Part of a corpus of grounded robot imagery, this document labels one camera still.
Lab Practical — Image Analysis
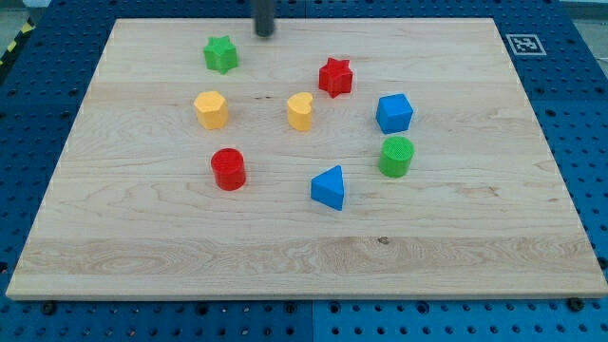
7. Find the yellow hexagon block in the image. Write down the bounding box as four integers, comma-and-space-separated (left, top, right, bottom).
194, 91, 229, 130

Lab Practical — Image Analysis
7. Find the black bolt front left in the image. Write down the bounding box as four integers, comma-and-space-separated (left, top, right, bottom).
40, 301, 57, 315

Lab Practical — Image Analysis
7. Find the blue triangle block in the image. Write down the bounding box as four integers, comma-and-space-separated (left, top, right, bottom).
311, 165, 345, 211

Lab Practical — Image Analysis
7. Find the black bolt front right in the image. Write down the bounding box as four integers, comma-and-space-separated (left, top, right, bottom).
566, 297, 585, 313

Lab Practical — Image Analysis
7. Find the blue cube block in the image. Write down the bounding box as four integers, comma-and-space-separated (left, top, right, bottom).
375, 93, 413, 134

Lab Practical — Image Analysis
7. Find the light wooden board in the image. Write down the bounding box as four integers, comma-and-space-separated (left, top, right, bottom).
7, 18, 607, 301

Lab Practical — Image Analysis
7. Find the white fiducial marker tag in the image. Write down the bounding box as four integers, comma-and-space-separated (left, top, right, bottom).
505, 33, 546, 56

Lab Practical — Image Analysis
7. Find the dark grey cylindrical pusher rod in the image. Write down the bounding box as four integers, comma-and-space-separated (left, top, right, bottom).
252, 0, 276, 37

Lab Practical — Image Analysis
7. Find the yellow heart block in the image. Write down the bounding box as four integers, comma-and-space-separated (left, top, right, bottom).
287, 92, 314, 131

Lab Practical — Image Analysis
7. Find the green cylinder block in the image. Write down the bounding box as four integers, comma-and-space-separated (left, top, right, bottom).
378, 136, 415, 178

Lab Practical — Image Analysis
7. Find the black bolt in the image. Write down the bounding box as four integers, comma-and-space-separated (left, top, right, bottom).
566, 297, 585, 313
40, 301, 57, 315

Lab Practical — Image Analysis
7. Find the green star block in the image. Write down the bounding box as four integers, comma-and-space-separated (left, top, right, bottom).
203, 35, 238, 74

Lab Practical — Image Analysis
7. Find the red star block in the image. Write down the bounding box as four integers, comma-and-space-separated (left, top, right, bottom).
318, 57, 353, 98

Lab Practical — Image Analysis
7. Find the red cylinder block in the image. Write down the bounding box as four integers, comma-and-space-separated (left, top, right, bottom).
211, 148, 246, 191

